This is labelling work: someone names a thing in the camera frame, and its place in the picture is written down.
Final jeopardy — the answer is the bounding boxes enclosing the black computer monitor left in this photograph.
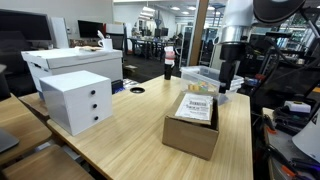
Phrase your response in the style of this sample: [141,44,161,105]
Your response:
[0,9,52,41]

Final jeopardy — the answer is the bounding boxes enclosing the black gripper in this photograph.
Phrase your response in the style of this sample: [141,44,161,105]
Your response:
[219,43,246,93]

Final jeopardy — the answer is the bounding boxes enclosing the white mug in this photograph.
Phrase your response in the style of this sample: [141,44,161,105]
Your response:
[98,39,113,52]

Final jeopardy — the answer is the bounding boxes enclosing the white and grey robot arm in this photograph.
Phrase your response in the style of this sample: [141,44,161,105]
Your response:
[219,0,306,93]

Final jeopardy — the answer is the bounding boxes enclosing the large white storage box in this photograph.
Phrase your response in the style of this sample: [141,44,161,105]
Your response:
[21,48,123,92]

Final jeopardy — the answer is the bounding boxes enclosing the black bottle with pink cap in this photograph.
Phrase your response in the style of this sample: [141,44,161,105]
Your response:
[164,46,175,80]

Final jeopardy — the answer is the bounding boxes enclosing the clear plastic storage bin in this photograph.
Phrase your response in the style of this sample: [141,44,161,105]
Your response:
[180,66,244,105]

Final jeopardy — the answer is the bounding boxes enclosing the brown cardboard box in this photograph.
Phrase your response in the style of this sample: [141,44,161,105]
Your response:
[162,91,219,160]

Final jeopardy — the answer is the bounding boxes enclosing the white three-knob drawer cabinet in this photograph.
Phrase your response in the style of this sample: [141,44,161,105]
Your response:
[40,70,113,136]

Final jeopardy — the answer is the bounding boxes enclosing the colourful toy blocks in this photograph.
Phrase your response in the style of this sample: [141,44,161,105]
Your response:
[188,81,217,92]

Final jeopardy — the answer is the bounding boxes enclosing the small white device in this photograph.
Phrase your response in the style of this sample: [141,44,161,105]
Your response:
[284,101,311,113]

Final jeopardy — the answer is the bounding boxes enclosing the black monitor in background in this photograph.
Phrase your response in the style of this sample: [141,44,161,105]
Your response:
[78,20,103,38]

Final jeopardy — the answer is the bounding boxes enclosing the black mesh office chair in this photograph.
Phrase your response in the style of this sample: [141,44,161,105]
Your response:
[250,62,320,113]

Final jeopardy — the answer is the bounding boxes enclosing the black table cable grommet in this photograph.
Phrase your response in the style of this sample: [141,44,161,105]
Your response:
[130,87,145,94]

